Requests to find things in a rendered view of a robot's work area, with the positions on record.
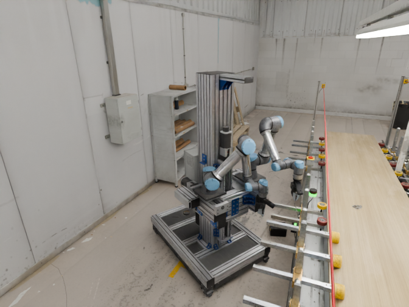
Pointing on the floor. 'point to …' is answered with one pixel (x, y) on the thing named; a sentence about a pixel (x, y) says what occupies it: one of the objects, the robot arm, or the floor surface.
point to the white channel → (399, 7)
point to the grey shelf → (163, 153)
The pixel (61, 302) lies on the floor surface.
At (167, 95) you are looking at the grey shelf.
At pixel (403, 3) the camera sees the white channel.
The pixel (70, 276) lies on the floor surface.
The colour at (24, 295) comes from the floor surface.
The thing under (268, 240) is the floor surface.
